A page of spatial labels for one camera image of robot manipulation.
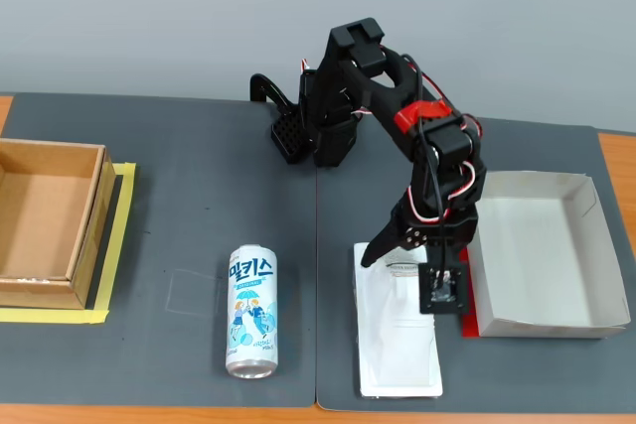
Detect red paper sheet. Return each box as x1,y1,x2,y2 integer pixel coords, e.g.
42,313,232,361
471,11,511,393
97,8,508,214
457,248,482,339

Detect dark gray mat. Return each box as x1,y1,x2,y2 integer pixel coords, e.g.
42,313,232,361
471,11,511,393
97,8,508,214
0,91,319,408
315,108,636,414

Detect yellow tape frame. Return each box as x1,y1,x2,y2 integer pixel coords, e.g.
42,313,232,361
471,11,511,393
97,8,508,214
0,161,138,325

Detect gray paper box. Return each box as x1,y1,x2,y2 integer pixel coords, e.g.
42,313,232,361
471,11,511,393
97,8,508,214
465,170,631,340

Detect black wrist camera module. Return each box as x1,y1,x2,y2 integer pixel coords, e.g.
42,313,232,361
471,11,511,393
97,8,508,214
418,260,469,316

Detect black table clamp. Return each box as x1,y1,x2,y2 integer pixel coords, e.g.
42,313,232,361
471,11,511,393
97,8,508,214
249,73,313,168

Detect white blue Milkis can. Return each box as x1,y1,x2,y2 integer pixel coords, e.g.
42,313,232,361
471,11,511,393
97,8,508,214
225,243,279,379

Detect brown cardboard box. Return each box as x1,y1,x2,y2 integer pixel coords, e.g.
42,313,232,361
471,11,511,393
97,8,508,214
0,138,117,311

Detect red white servo wires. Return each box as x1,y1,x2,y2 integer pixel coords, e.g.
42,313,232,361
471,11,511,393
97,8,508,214
301,59,484,224

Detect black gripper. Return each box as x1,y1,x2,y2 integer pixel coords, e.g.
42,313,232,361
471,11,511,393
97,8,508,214
359,194,481,269

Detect white sandwich pack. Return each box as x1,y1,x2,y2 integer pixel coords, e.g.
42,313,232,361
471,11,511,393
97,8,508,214
352,241,444,399

